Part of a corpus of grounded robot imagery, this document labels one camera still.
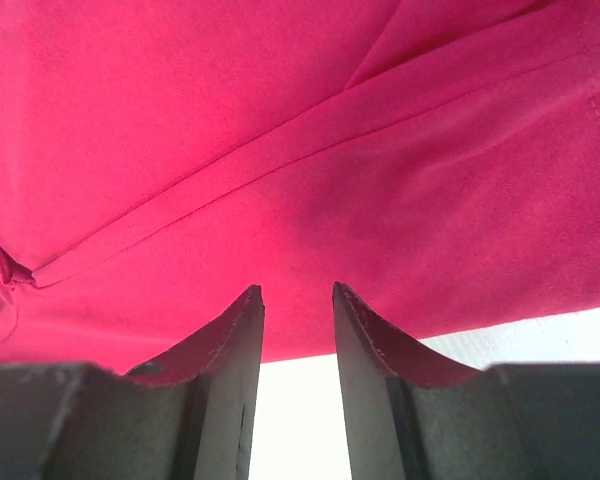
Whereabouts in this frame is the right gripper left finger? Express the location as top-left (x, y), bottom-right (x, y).
top-left (0, 285), bottom-right (264, 479)

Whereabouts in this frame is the pink t shirt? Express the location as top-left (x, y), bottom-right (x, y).
top-left (0, 1), bottom-right (600, 371)

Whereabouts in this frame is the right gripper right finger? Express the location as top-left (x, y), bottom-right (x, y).
top-left (333, 283), bottom-right (600, 479)

